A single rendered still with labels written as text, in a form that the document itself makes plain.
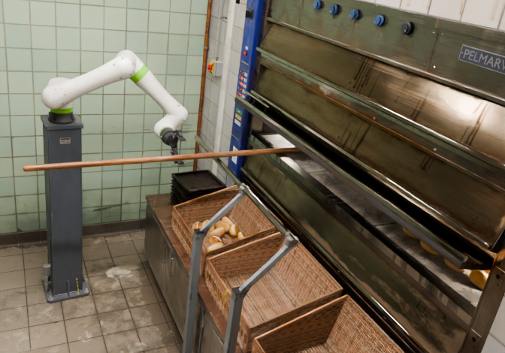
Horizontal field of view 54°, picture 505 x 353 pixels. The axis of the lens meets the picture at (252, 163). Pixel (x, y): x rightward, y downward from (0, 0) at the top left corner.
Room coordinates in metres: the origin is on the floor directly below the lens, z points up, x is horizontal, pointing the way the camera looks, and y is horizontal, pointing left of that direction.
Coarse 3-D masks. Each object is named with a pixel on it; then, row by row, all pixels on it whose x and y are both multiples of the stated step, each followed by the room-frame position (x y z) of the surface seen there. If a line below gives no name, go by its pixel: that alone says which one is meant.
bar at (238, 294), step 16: (240, 192) 2.17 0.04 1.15; (224, 208) 2.14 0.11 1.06; (208, 224) 2.10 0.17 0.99; (288, 240) 1.75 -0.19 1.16; (192, 256) 2.07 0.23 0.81; (192, 272) 2.06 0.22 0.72; (256, 272) 1.71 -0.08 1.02; (192, 288) 2.06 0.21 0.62; (240, 288) 1.67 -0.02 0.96; (192, 304) 2.07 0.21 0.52; (240, 304) 1.65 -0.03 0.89; (192, 320) 2.07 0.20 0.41; (192, 336) 2.08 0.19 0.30; (224, 352) 1.66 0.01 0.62
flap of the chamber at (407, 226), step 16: (256, 112) 2.65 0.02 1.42; (272, 112) 2.81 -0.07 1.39; (272, 128) 2.45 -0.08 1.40; (288, 128) 2.48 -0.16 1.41; (320, 144) 2.36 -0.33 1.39; (320, 160) 2.05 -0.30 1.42; (336, 160) 2.13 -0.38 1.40; (336, 176) 1.93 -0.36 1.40; (368, 176) 2.02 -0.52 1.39; (384, 192) 1.84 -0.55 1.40; (384, 208) 1.66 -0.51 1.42; (400, 208) 1.69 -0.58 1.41; (416, 208) 1.77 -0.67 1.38; (400, 224) 1.57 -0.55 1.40; (432, 224) 1.63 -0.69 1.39; (432, 240) 1.44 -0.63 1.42; (448, 240) 1.50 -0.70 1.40; (448, 256) 1.37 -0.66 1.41; (480, 256) 1.44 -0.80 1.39
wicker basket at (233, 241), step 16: (224, 192) 2.86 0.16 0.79; (176, 208) 2.69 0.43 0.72; (192, 208) 2.76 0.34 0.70; (208, 208) 2.81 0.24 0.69; (240, 208) 2.82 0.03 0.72; (176, 224) 2.63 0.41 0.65; (192, 224) 2.76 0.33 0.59; (240, 224) 2.76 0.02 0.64; (256, 224) 2.63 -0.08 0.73; (192, 240) 2.38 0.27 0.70; (208, 240) 2.59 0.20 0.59; (224, 240) 2.61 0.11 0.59; (240, 240) 2.32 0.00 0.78; (208, 256) 2.23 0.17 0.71
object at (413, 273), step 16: (256, 144) 2.89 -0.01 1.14; (272, 144) 2.83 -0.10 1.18; (288, 160) 2.60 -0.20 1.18; (304, 176) 2.40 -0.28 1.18; (320, 192) 2.24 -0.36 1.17; (336, 208) 2.11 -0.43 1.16; (352, 224) 1.99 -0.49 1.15; (368, 224) 1.96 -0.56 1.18; (384, 240) 1.84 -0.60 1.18; (400, 256) 1.72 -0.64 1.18; (416, 272) 1.63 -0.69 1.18; (432, 288) 1.55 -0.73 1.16; (448, 288) 1.54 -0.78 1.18; (448, 304) 1.48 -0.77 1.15; (464, 304) 1.46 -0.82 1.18; (464, 320) 1.41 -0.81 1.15
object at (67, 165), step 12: (156, 156) 2.34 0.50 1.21; (168, 156) 2.36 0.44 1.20; (180, 156) 2.39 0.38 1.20; (192, 156) 2.42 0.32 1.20; (204, 156) 2.45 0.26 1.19; (216, 156) 2.49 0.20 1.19; (228, 156) 2.53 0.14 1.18; (24, 168) 2.02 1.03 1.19; (36, 168) 2.04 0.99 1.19; (48, 168) 2.06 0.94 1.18; (60, 168) 2.09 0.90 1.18
